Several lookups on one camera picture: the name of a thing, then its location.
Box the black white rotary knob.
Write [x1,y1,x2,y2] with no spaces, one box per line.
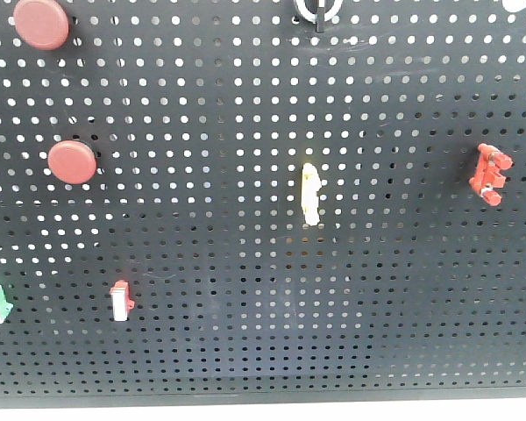
[293,0,344,33]

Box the red push button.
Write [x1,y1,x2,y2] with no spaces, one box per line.
[13,0,69,50]
[47,140,97,184]

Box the upper red push button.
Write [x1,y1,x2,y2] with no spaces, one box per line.
[13,0,69,50]

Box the lower red push button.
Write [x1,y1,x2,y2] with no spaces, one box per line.
[47,140,97,184]

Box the black perforated pegboard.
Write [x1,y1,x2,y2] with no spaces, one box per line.
[0,1,526,407]

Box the red triple switch block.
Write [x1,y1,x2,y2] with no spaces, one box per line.
[469,143,514,206]

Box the white toggle switch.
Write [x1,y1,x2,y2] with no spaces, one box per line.
[301,162,322,226]

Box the red white rocker switch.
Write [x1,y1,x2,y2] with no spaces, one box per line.
[110,280,135,322]

